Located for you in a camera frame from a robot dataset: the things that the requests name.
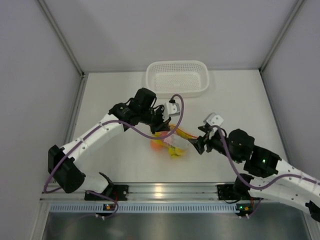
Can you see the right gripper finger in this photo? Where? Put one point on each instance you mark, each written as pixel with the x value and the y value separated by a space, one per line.
pixel 199 144
pixel 206 129

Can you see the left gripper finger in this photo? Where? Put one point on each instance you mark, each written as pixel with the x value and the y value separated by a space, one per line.
pixel 165 126
pixel 154 128

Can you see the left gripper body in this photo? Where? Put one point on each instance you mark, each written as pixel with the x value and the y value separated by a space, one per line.
pixel 150 116

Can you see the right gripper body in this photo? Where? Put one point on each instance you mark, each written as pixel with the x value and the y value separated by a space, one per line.
pixel 215 142

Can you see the clear zip top bag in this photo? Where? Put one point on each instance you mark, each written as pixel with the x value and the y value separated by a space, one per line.
pixel 172 142

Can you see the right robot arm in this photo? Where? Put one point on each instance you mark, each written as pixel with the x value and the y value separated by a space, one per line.
pixel 260 172

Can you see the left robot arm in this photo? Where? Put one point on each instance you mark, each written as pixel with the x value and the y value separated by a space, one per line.
pixel 68 165

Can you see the pink fake peach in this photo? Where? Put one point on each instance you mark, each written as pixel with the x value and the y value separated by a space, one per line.
pixel 164 134

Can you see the orange fake fruit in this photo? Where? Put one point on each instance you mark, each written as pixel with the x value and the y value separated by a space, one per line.
pixel 157 145

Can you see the yellow fake bananas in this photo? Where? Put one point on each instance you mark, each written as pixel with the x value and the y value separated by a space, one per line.
pixel 177 150

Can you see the white perforated plastic basket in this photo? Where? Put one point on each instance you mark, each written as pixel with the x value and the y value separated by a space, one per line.
pixel 188 78

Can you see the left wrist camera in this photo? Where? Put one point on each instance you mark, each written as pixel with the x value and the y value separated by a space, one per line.
pixel 171 109

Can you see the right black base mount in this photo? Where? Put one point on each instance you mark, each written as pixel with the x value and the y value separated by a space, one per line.
pixel 226 192

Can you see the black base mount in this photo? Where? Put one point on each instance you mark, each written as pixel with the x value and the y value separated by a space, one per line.
pixel 116 192
pixel 226 192

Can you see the aluminium mounting rail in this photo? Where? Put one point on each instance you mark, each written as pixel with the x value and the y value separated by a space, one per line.
pixel 138 191

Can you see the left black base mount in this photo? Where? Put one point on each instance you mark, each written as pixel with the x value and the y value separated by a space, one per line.
pixel 116 192

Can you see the left aluminium frame post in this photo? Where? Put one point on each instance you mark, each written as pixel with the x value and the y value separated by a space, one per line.
pixel 59 34

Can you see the aluminium frame post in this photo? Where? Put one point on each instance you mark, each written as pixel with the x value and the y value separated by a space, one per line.
pixel 59 34
pixel 280 36

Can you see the white slotted cable duct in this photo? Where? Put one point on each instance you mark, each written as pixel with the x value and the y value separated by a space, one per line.
pixel 134 207

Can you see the right aluminium frame post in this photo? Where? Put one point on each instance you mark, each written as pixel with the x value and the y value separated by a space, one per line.
pixel 280 36

